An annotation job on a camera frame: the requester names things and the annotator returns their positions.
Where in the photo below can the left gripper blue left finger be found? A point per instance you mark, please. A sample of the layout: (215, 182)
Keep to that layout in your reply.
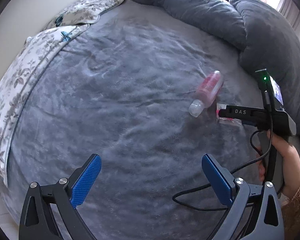
(37, 219)

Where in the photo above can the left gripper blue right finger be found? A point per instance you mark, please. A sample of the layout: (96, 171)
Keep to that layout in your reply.
(265, 220)

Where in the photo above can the clear red-white plastic wrapper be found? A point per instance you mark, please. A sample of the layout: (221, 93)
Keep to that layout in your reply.
(224, 119)

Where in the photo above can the small pink-label plastic bottle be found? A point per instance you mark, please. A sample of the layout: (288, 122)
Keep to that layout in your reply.
(206, 93)

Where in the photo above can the person's right hand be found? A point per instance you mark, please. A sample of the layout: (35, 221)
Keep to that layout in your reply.
(291, 165)

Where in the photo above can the brown fuzzy right sleeve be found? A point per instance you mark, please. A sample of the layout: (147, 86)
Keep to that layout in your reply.
(291, 217)

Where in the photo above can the rolled dark grey duvet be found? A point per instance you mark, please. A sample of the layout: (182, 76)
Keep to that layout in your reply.
(264, 38)

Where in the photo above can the floral white pillow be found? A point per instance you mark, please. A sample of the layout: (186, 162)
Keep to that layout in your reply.
(28, 66)

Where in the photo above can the grey plush bed blanket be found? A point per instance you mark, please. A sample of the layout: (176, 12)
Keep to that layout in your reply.
(122, 89)

